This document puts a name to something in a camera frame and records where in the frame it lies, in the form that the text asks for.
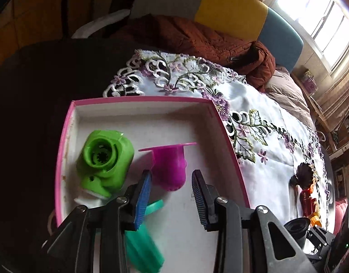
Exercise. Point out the rust brown quilted jacket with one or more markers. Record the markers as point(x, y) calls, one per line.
point(181, 35)

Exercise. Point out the window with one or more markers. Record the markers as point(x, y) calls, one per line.
point(324, 22)

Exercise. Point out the red metallic cylinder toy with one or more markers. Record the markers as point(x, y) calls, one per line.
point(307, 202)

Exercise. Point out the pink white shallow box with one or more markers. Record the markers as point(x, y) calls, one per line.
point(149, 122)

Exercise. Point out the brown massage comb brush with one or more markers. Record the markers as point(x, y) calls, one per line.
point(305, 177)

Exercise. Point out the teal green plastic cup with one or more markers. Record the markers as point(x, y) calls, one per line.
point(142, 251)

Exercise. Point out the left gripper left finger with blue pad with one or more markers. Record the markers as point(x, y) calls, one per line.
point(71, 247)

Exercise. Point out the black lidded transparent jar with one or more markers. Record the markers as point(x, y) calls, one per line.
point(298, 229)

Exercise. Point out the purple box on table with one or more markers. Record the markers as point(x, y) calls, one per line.
point(309, 83)

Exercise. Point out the purple plastic flanged cup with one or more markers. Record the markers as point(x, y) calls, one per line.
point(169, 165)

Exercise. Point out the beige pink quilted blanket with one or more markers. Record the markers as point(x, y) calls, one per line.
point(283, 89)

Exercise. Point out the white embroidered floral tablecloth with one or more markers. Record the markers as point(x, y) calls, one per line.
point(268, 141)

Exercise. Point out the lime green plastic gadget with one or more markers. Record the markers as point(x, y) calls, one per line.
point(102, 166)

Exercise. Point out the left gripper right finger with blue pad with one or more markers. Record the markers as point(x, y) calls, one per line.
point(244, 232)

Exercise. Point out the orange connected cube blocks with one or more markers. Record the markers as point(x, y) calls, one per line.
point(315, 219)

